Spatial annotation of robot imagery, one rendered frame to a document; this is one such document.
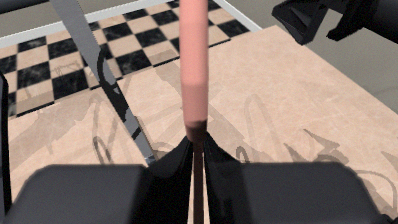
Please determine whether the black clothes hanger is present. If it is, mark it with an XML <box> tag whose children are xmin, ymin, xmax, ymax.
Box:
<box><xmin>0</xmin><ymin>71</ymin><xmax>12</xmax><ymax>224</ymax></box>

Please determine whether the grey metal rack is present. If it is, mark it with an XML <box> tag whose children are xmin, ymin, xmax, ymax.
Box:
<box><xmin>0</xmin><ymin>0</ymin><xmax>156</xmax><ymax>166</ymax></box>

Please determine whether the pink clothes hanger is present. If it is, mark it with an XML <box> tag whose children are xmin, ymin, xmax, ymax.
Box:
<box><xmin>179</xmin><ymin>0</ymin><xmax>209</xmax><ymax>224</ymax></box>

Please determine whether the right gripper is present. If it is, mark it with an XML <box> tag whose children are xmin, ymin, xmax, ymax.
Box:
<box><xmin>272</xmin><ymin>0</ymin><xmax>398</xmax><ymax>46</ymax></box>

